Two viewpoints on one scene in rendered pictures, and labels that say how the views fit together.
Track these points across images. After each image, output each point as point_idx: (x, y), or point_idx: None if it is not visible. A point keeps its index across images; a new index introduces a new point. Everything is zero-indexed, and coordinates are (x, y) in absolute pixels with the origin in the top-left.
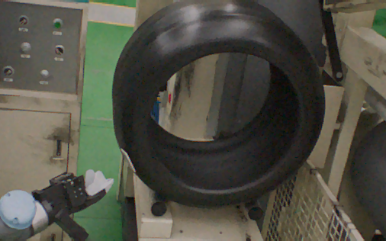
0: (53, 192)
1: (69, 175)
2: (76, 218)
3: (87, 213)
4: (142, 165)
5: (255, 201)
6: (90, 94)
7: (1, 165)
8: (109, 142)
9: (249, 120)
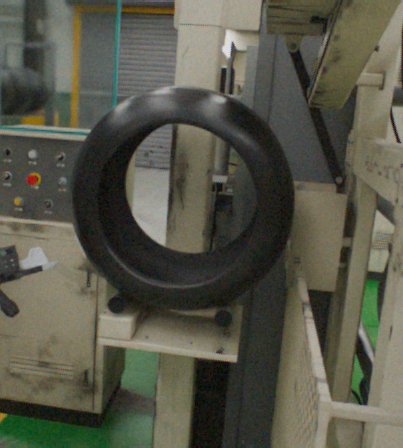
0: None
1: (6, 248)
2: (133, 372)
3: (145, 368)
4: (92, 250)
5: (226, 306)
6: None
7: (39, 294)
8: None
9: None
